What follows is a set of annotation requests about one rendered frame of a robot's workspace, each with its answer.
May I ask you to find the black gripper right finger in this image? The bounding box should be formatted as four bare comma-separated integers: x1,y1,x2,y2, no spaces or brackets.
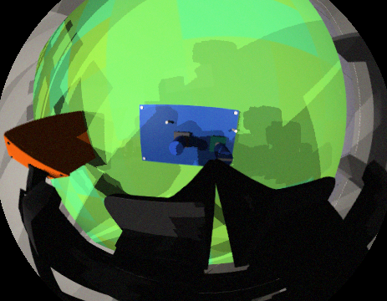
214,160,336,268

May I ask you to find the blue circuit board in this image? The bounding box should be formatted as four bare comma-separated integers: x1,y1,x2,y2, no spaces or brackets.
139,104,239,166

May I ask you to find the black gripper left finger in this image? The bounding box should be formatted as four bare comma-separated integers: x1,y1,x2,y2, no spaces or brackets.
104,160,216,270

